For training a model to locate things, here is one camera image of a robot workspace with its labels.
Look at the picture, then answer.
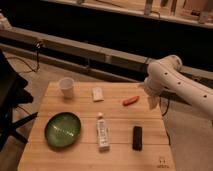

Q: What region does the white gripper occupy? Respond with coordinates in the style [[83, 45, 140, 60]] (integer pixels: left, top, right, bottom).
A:
[[138, 77, 164, 110]]

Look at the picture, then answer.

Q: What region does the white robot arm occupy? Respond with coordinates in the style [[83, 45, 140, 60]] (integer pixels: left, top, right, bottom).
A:
[[143, 55, 213, 121]]

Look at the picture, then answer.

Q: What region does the black rectangular block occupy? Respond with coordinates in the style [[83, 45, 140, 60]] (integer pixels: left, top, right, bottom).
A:
[[132, 126, 142, 151]]

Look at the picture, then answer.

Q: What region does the white tube with cap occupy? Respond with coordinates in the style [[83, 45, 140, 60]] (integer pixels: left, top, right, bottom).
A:
[[96, 112, 110, 151]]

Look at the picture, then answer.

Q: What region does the green glass bowl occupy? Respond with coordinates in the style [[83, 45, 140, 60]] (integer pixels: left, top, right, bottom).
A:
[[44, 112, 81, 148]]

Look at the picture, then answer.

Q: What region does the black cable on floor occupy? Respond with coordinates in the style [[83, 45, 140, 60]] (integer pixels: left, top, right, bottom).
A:
[[5, 39, 45, 74]]

